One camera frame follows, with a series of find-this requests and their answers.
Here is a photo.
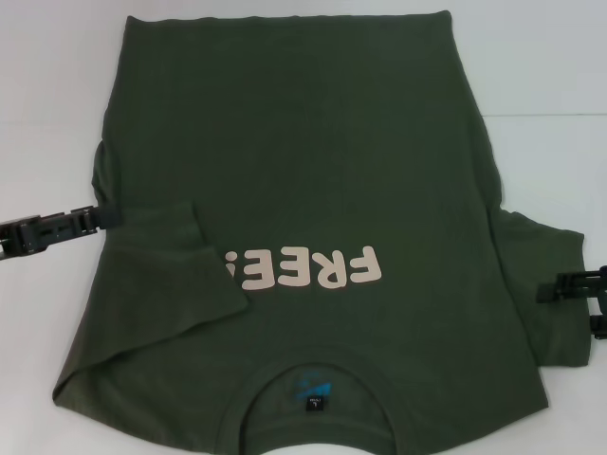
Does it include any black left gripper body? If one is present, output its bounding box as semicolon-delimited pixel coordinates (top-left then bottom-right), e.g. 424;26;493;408
0;216;32;264

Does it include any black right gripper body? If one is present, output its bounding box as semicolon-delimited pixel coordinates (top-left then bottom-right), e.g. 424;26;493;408
590;265;607;340

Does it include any dark green FREE! t-shirt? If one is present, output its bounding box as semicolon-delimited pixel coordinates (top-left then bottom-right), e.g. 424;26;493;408
51;9;594;455

